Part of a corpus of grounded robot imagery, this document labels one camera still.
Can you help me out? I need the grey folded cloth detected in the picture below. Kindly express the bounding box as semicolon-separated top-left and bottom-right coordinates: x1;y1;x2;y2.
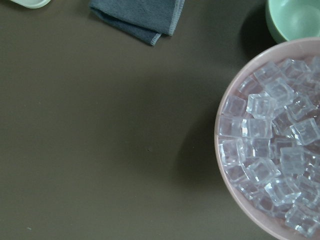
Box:
89;0;185;46

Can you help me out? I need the green empty bowl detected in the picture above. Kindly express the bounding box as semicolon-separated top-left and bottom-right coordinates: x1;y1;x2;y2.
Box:
265;0;320;44

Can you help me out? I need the pink bowl of ice cubes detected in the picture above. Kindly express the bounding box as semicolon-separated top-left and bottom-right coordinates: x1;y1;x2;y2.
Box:
214;37;320;240

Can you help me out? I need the cream rabbit tray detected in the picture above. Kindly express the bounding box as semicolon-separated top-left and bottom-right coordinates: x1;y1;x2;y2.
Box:
10;0;51;9

